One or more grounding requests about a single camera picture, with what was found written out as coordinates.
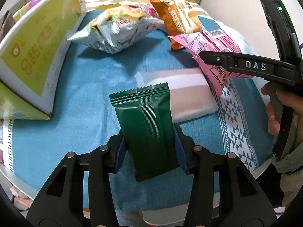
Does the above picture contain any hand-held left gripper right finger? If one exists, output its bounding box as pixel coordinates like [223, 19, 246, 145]
[173, 124, 278, 227]

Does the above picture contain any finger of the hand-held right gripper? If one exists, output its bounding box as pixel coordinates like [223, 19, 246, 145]
[198, 51, 299, 86]

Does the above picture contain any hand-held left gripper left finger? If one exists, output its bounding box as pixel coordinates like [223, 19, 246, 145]
[26, 130, 127, 227]

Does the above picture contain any dark green snack packet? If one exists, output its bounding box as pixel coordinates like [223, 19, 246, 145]
[109, 82, 180, 182]

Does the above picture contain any green cardboard box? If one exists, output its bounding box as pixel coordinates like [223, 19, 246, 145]
[0, 0, 87, 120]

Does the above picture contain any person's right hand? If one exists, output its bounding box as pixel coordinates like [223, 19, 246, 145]
[260, 85, 303, 136]

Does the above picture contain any pale pink long packet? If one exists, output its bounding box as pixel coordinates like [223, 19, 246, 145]
[134, 68, 218, 123]

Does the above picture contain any blue patterned tablecloth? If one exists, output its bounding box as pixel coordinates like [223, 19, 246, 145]
[0, 7, 273, 219]

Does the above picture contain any orange snack packet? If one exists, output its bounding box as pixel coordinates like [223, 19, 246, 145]
[150, 0, 203, 50]

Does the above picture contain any grey green garment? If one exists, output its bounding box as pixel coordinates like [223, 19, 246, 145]
[272, 144, 303, 208]

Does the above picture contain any silver chip bag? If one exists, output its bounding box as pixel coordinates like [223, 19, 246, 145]
[66, 5, 165, 54]

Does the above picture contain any dark brown snack packet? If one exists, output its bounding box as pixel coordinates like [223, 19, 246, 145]
[0, 9, 17, 43]

